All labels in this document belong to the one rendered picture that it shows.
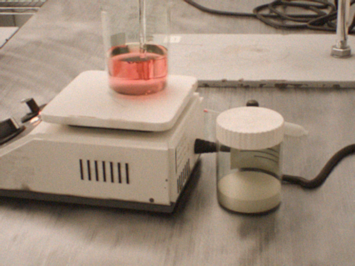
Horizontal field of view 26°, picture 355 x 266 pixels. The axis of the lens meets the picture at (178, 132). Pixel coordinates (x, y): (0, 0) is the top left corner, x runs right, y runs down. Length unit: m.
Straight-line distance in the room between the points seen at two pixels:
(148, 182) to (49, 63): 0.46
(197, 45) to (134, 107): 0.44
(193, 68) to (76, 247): 0.43
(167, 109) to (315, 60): 0.41
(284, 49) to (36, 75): 0.34
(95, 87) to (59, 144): 0.08
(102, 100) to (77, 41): 0.49
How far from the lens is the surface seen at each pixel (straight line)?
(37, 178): 0.72
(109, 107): 0.69
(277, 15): 1.29
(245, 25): 1.25
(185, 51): 1.09
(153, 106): 0.69
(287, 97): 0.95
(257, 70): 1.01
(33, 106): 0.78
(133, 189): 0.69
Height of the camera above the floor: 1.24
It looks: 24 degrees down
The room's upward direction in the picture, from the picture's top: 2 degrees counter-clockwise
